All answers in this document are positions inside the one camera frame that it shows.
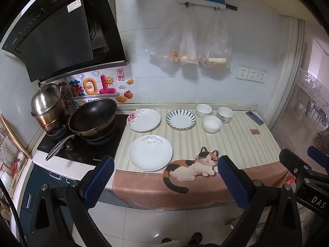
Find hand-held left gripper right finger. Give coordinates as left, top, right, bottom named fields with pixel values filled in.
left=217, top=155, right=302, bottom=247

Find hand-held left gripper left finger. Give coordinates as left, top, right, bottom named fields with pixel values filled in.
left=29, top=155, right=115, bottom=247

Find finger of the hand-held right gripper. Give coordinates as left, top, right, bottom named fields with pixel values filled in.
left=279, top=148, right=320, bottom=195
left=308, top=146, right=329, bottom=165

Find white plate grey flower print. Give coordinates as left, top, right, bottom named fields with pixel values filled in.
left=128, top=135, right=173, bottom=171

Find white bowl with blue flowers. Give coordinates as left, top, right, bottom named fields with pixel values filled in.
left=202, top=115, right=222, bottom=134

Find white bowl with red flowers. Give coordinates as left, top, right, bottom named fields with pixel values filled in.
left=218, top=107, right=234, bottom=124

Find white bowl with dark rim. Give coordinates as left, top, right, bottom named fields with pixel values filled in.
left=195, top=103, right=213, bottom=118

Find white plate pink flower print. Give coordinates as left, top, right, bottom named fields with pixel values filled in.
left=127, top=108, right=161, bottom=132

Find white plate dark striped rim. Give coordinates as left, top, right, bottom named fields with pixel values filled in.
left=166, top=109, right=196, bottom=130

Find striped cat print tablecloth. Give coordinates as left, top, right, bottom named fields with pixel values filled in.
left=112, top=105, right=291, bottom=210

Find black glass gas stove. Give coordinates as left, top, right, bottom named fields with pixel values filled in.
left=37, top=113, right=129, bottom=165

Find frosted glass sliding door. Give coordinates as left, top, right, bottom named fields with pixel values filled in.
left=267, top=18, right=329, bottom=160

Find blue smartphone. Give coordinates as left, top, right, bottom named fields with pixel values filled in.
left=245, top=111, right=264, bottom=126

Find blue kitchen cabinet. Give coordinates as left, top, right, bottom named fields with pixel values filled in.
left=19, top=163, right=78, bottom=247

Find stainless steel steamer pot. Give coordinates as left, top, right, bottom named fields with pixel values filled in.
left=31, top=82, right=71, bottom=134

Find clear plastic bag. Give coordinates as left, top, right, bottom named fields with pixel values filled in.
left=145, top=10, right=183, bottom=63
left=178, top=8, right=200, bottom=65
left=199, top=10, right=232, bottom=70

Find black range hood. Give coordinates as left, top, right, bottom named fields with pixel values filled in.
left=1, top=0, right=129, bottom=83

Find black wok with steel handle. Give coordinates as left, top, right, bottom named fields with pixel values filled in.
left=46, top=98, right=118, bottom=161

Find gold picture frame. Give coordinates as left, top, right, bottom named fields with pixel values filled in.
left=0, top=116, right=32, bottom=196

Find colourful wall sticker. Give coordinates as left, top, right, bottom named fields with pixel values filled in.
left=55, top=70, right=134, bottom=106

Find white wall hook rail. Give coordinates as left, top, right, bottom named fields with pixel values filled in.
left=176, top=0, right=227, bottom=9

